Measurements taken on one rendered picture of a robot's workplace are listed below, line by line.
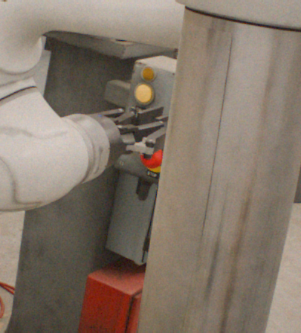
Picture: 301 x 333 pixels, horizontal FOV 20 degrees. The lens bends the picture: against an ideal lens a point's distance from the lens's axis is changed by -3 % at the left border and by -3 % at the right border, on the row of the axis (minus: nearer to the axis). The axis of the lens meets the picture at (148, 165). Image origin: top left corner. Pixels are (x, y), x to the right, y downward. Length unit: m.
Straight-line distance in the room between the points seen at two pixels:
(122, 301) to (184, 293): 1.18
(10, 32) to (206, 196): 0.47
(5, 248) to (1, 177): 2.29
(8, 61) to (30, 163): 0.12
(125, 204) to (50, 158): 0.78
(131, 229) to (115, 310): 0.17
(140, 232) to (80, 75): 0.34
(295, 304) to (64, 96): 1.77
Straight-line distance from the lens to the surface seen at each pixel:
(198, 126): 0.58
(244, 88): 0.57
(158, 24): 0.85
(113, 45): 1.61
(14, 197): 0.99
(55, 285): 1.91
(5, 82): 1.03
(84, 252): 1.83
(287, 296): 3.37
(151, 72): 1.46
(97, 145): 1.11
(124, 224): 1.80
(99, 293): 1.82
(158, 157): 1.46
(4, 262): 3.17
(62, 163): 1.03
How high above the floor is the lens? 1.44
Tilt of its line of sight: 19 degrees down
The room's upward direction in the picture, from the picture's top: 12 degrees clockwise
